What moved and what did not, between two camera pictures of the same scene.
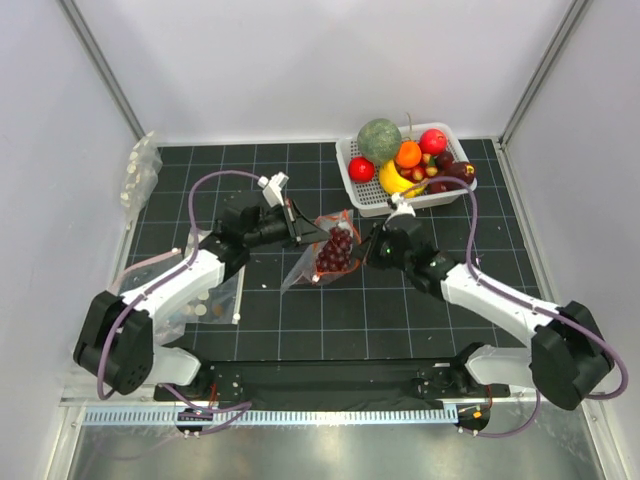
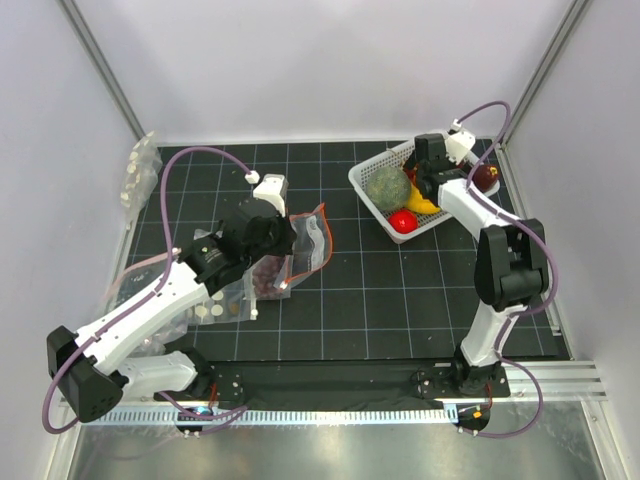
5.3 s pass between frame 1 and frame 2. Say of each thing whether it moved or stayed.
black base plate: stayed
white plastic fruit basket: moved
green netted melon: moved
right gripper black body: moved
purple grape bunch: moved
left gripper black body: moved
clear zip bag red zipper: moved
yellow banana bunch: moved
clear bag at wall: stayed
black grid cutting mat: stayed
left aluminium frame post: stayed
